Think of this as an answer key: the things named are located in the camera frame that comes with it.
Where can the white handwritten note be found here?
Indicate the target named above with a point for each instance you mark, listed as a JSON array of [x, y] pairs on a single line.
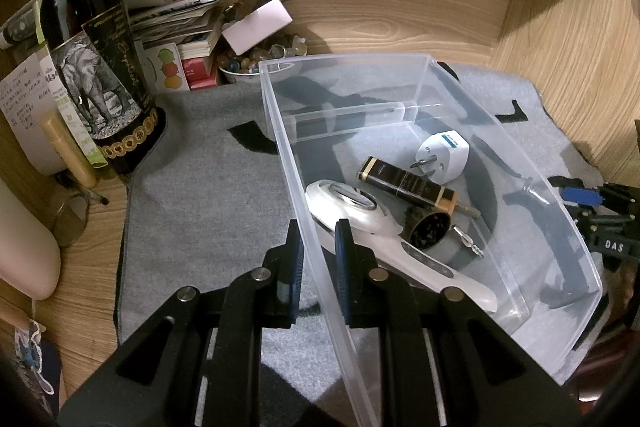
[[22, 107]]

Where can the white plug adapter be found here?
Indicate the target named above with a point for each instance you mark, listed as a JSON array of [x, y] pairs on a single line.
[[445, 152]]

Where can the pale yellow tube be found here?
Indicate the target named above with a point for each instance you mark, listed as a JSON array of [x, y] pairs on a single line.
[[67, 147]]

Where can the fruit sticker card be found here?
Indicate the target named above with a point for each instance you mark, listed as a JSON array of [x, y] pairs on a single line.
[[167, 67]]

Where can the grey patterned mat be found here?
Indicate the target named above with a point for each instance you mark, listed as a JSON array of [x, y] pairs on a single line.
[[210, 217]]

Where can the clear plastic bin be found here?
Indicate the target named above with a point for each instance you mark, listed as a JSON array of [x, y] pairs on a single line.
[[350, 147]]

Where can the black gold tube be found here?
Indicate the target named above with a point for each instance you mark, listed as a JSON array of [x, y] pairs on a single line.
[[400, 182]]

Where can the small printed packet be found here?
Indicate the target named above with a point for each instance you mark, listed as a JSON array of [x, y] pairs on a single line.
[[32, 357]]

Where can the pink white card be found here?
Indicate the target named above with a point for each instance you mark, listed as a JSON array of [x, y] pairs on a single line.
[[257, 24]]

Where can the stack of books and papers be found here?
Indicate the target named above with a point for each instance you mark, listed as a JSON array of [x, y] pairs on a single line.
[[175, 14]]

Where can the pale pink cylinder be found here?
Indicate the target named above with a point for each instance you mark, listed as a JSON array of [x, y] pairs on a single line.
[[25, 247]]

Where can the white handheld device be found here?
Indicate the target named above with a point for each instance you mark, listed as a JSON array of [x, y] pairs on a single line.
[[465, 287]]

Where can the black pen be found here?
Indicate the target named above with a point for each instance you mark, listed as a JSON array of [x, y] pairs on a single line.
[[92, 196]]

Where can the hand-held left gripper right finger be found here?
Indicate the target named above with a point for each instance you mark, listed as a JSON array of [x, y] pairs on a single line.
[[344, 267]]

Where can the bowl of polished stones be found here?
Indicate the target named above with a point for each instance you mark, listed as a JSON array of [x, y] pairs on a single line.
[[235, 76]]

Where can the white green tube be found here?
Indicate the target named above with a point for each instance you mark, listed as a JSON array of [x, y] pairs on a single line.
[[55, 82]]

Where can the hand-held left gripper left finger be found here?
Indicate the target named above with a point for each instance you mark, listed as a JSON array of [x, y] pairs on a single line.
[[296, 257]]

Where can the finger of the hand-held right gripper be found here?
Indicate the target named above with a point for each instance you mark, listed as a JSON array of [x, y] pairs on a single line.
[[580, 196], [590, 222]]

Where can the small red box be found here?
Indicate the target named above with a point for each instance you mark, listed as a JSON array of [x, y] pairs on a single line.
[[200, 71]]

